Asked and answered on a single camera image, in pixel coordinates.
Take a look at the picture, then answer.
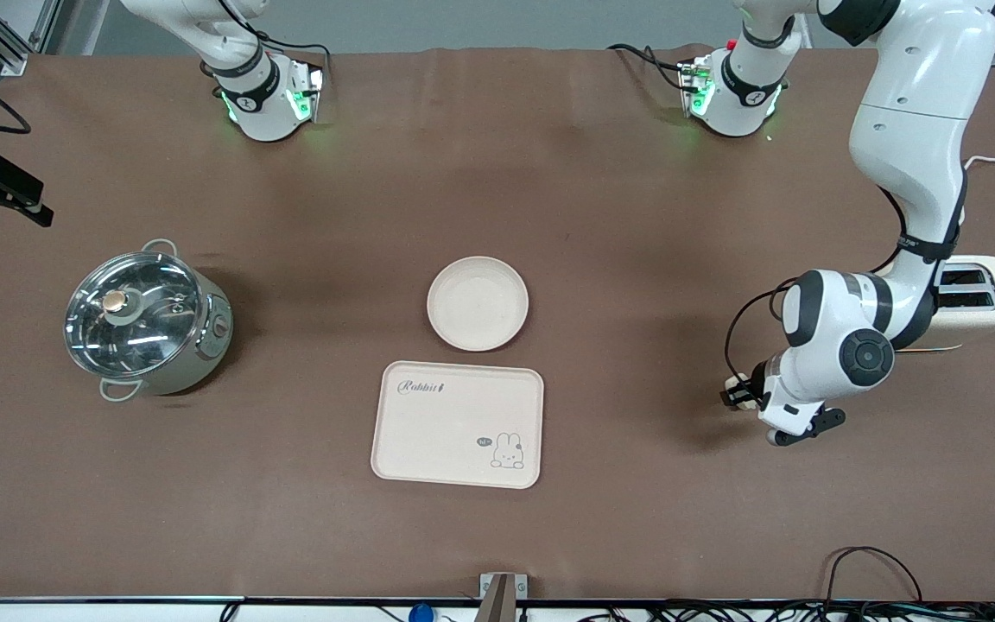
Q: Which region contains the round cream plate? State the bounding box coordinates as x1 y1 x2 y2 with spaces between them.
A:
427 256 530 352

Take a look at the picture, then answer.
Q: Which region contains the cream rabbit print tray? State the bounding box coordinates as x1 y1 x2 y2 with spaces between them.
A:
371 360 545 491

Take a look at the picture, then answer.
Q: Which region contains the glass pot lid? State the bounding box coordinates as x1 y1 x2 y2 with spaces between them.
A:
64 252 205 378

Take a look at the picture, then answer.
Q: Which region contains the silver electric pot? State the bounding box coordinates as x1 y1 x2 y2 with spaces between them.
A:
64 239 235 403

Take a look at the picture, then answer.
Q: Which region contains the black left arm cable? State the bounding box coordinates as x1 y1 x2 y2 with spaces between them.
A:
724 186 969 385

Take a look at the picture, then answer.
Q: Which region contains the black looped cable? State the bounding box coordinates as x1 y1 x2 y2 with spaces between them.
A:
823 546 924 606

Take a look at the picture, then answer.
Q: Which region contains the black cable bundle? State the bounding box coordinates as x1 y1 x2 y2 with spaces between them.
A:
580 600 995 622

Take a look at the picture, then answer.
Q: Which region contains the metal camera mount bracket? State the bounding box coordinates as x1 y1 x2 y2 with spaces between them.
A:
479 572 529 622

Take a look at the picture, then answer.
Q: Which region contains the black right base cable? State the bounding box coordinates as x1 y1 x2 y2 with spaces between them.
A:
219 0 332 72

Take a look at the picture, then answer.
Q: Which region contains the black base cable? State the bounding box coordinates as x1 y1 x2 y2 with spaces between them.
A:
219 0 332 72
607 43 690 92

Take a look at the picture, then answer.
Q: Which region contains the black left base cable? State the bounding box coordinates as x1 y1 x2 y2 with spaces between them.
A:
607 43 690 92

